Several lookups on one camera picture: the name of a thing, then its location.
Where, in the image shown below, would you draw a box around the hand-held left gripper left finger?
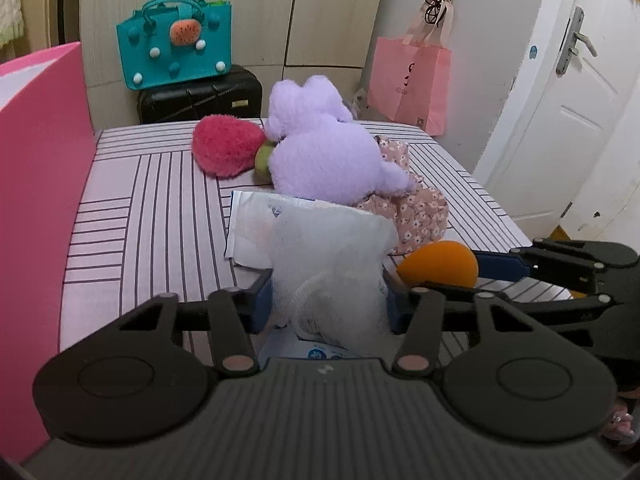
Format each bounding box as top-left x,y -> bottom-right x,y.
118,271 -> 274,379

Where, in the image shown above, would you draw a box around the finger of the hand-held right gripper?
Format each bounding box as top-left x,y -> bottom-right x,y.
410,280 -> 627,327
471,238 -> 640,282

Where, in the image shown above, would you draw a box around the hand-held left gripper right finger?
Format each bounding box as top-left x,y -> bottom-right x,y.
382,271 -> 537,379

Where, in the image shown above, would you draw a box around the orange plush ball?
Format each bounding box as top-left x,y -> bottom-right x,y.
396,241 -> 479,289

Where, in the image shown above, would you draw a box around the white mesh bag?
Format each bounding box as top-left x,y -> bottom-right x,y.
267,207 -> 398,353

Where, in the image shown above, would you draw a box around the purple plush toy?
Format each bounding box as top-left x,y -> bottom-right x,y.
263,75 -> 418,206

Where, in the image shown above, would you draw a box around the white wipes packet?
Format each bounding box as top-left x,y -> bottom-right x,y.
223,190 -> 382,361

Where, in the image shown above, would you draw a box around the person's patterned clothing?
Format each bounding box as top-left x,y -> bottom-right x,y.
597,382 -> 640,453

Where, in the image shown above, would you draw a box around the pink floral cloth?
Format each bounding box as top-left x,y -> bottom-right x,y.
355,135 -> 449,256

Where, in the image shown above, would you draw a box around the white door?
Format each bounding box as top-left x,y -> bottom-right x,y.
472,0 -> 640,233

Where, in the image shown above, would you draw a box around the green plush ball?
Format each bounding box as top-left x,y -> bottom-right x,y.
254,140 -> 279,186

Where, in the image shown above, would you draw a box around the red heart plush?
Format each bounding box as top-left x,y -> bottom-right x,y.
192,115 -> 266,179

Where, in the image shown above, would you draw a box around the pink paper bag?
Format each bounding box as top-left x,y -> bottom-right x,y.
367,0 -> 453,136

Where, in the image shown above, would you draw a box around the black suitcase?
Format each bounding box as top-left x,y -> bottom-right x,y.
138,65 -> 264,125

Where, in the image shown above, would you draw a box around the pink box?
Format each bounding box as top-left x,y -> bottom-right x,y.
0,42 -> 97,461

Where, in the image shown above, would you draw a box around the teal felt tote bag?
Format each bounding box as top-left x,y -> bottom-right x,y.
116,0 -> 234,92

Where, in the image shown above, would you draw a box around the beige wardrobe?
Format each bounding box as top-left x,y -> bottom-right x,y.
79,0 -> 390,127

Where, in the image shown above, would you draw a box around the cream knit cloth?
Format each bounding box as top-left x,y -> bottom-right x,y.
0,0 -> 25,47

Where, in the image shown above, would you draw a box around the metal door handle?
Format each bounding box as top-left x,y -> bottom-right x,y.
556,7 -> 599,79

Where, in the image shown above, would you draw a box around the black hair ties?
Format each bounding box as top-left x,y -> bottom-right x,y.
424,0 -> 459,26

